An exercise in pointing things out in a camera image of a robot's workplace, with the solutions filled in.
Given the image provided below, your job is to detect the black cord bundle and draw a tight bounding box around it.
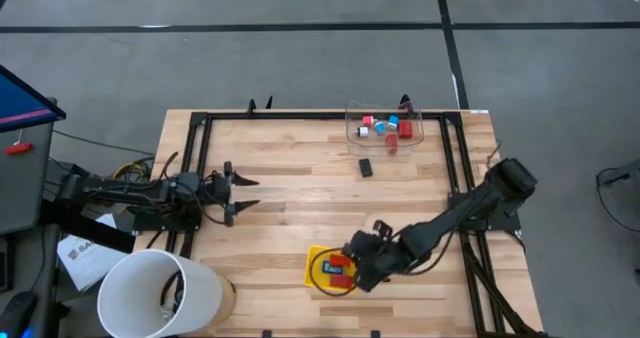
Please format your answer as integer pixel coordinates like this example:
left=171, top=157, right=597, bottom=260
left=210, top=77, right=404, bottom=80
left=159, top=270, right=187, bottom=322

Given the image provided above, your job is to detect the monitor with blue screen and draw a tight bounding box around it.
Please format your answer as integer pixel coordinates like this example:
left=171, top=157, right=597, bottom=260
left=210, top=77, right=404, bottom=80
left=0, top=63, right=68, bottom=133

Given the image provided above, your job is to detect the yellow cable bundle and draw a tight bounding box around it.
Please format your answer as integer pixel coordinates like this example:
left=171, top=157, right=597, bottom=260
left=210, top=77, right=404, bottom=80
left=113, top=158, right=154, bottom=180

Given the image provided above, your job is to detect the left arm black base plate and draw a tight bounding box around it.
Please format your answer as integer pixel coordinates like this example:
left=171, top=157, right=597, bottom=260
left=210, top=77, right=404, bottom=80
left=131, top=205, right=204, bottom=233

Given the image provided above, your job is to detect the grey cabinet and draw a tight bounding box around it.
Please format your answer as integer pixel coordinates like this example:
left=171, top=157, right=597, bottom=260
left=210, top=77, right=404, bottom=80
left=0, top=120, right=56, bottom=236

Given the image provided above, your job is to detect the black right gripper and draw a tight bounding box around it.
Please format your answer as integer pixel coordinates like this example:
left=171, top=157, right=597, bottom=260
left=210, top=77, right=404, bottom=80
left=342, top=220, right=419, bottom=293

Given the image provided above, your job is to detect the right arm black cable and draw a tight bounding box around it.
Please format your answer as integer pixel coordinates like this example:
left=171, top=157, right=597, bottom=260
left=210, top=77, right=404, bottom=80
left=308, top=250, right=358, bottom=298

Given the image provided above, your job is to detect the black looped floor cable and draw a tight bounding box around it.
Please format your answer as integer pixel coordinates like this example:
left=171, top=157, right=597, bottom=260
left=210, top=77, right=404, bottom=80
left=595, top=166, right=640, bottom=233

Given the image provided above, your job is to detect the thin black floor cable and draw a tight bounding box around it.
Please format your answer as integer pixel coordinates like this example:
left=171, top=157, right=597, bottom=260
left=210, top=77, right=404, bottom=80
left=52, top=129, right=156, bottom=158

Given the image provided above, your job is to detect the white plastic bucket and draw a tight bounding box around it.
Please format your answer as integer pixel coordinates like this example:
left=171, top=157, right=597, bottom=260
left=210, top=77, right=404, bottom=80
left=97, top=248, right=236, bottom=338

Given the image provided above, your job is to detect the clear plastic container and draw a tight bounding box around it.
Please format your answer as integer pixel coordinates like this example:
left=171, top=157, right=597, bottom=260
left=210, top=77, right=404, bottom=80
left=344, top=102, right=425, bottom=157

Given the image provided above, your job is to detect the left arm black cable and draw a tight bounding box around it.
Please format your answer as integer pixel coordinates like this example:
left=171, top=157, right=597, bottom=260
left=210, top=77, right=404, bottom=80
left=159, top=150, right=232, bottom=227

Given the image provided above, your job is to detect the white printed paper document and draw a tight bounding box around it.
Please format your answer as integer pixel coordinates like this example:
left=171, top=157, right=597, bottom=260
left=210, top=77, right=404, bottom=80
left=56, top=212, right=132, bottom=293

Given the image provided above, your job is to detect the yellow plastic tray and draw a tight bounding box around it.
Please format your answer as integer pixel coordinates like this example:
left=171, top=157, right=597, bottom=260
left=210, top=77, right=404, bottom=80
left=303, top=244, right=362, bottom=293

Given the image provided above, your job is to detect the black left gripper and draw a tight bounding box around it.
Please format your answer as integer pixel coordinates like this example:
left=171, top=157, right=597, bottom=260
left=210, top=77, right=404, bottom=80
left=202, top=161, right=261, bottom=228

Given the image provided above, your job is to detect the black aluminium table frame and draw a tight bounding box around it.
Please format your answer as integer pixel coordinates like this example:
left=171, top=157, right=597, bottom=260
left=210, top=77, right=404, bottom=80
left=167, top=109, right=551, bottom=338

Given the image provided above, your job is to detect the black computer mouse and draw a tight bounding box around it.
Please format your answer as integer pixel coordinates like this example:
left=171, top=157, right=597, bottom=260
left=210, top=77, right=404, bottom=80
left=0, top=291, right=39, bottom=338

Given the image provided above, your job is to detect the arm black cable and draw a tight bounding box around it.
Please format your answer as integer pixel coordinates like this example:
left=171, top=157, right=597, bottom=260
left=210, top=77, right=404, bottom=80
left=159, top=150, right=232, bottom=227
left=308, top=250, right=358, bottom=298

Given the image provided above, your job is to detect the black stand beam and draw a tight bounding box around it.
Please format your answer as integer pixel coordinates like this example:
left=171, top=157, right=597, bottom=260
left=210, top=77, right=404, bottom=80
left=39, top=200, right=137, bottom=254

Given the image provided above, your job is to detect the red handle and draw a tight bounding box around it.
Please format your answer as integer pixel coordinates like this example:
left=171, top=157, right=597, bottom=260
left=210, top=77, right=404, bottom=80
left=3, top=141, right=34, bottom=156

